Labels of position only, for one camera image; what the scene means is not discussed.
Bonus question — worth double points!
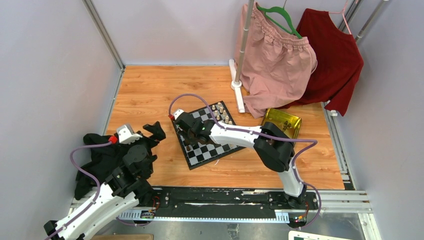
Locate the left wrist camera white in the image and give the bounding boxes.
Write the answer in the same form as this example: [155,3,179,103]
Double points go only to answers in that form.
[108,123,143,145]

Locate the pink hanging shorts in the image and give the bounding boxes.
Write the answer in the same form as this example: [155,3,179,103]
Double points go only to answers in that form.
[240,2,318,119]

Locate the green clothes hanger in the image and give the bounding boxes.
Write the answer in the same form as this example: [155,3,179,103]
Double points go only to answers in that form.
[256,4,304,40]

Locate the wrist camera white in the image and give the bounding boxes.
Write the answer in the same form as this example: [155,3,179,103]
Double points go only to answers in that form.
[168,108,185,121]
[108,123,143,145]

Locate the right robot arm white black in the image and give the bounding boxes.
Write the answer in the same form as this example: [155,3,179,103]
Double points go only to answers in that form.
[170,109,307,209]

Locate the yellow transparent piece tray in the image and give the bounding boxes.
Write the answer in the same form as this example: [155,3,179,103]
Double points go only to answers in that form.
[261,108,302,139]

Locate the black cloth heap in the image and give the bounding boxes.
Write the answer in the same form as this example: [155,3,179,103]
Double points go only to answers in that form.
[74,143,130,200]

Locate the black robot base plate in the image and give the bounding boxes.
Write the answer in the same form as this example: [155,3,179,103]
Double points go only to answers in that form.
[139,187,321,228]

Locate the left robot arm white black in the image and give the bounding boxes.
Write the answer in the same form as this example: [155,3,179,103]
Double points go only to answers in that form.
[43,121,166,240]

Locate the dark red hanging shirt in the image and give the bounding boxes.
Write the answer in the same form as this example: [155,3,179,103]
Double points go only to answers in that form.
[284,8,364,116]

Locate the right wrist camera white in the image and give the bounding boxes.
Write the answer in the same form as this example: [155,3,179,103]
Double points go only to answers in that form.
[168,108,185,121]

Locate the dark chess pieces in tray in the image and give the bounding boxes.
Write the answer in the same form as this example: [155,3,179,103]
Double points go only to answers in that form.
[282,121,292,131]

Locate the white clothes rack stand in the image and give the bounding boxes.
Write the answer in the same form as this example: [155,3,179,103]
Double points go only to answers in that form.
[228,0,255,113]

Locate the pink clothes hanger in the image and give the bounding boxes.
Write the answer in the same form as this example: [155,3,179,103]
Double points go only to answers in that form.
[329,0,352,35]

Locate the row of light chess pieces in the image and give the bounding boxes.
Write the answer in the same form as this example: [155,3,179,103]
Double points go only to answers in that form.
[210,101,235,125]

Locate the black white chess board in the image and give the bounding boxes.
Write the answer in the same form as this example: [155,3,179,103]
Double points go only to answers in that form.
[172,107,245,170]

